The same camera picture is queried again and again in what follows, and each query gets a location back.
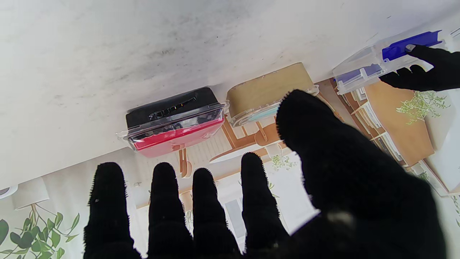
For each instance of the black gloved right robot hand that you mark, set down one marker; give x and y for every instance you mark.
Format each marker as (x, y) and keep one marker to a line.
(341, 187)

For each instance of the clear container with blue clips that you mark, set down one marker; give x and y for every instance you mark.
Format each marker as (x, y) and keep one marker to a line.
(363, 70)

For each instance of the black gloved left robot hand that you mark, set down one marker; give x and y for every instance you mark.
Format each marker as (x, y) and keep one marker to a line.
(442, 72)

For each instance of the printed room backdrop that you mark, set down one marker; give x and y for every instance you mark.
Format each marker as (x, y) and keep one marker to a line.
(395, 122)

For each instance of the clear lid with red label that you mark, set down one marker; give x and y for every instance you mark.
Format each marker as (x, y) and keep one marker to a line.
(172, 140)

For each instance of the brown kraft paper container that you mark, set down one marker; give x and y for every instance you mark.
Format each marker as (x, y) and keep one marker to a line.
(269, 86)

